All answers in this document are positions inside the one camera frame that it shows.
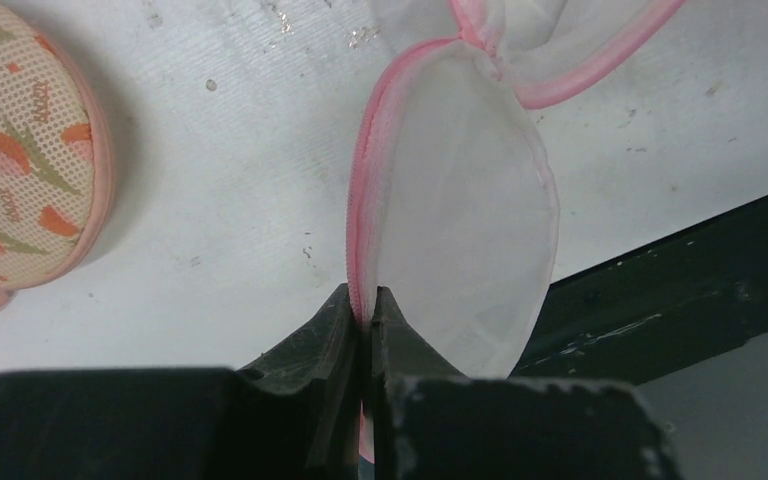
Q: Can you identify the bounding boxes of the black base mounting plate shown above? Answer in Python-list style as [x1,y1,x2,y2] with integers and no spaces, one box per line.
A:
[514,195,768,385]

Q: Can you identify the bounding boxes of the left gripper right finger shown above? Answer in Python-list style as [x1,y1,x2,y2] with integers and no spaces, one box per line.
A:
[364,287,681,479]

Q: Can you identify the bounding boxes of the floral beige bra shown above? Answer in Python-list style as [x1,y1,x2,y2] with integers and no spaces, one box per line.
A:
[0,4,114,310]

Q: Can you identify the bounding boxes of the white mesh pink-trimmed laundry bag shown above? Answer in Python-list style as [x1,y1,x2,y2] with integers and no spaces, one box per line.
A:
[345,0,690,465]

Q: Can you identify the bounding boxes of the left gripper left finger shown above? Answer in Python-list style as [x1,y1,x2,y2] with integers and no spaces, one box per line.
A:
[0,285,360,479]

